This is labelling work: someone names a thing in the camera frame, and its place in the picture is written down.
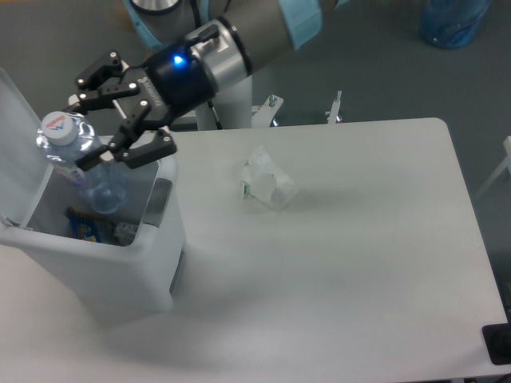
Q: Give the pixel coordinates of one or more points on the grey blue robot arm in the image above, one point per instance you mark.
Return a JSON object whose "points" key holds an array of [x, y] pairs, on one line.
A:
{"points": [[199, 49]]}

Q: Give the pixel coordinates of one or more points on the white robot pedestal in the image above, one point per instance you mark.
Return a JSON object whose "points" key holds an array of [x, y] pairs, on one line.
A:
{"points": [[230, 109]]}

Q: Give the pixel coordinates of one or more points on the crumpled silver wrapper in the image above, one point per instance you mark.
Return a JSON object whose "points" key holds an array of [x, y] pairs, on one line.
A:
{"points": [[117, 233]]}

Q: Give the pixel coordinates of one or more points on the white pedestal base frame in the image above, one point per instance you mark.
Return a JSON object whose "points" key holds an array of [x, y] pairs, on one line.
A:
{"points": [[266, 115]]}

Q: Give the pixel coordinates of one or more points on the blue plastic bag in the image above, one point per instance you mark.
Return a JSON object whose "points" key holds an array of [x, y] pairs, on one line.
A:
{"points": [[451, 24]]}

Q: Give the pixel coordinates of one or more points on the clear plastic packaging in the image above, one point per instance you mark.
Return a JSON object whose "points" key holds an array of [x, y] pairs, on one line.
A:
{"points": [[263, 180]]}

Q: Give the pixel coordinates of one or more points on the white frame at right edge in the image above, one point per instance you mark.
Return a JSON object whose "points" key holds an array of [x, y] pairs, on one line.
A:
{"points": [[504, 166]]}

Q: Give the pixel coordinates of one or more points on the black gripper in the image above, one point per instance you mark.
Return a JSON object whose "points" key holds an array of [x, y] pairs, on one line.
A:
{"points": [[150, 95]]}

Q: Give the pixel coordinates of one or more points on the black device at table edge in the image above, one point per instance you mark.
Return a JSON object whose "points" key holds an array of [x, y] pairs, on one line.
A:
{"points": [[497, 340]]}

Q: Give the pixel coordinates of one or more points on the white trash can lid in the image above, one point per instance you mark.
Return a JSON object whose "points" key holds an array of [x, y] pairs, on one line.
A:
{"points": [[25, 172]]}

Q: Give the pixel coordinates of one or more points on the white trash can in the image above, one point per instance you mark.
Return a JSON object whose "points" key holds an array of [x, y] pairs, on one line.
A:
{"points": [[129, 258]]}

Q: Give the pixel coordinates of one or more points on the blue yellow snack wrapper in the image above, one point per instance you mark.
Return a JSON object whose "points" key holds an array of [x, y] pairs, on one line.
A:
{"points": [[83, 225]]}

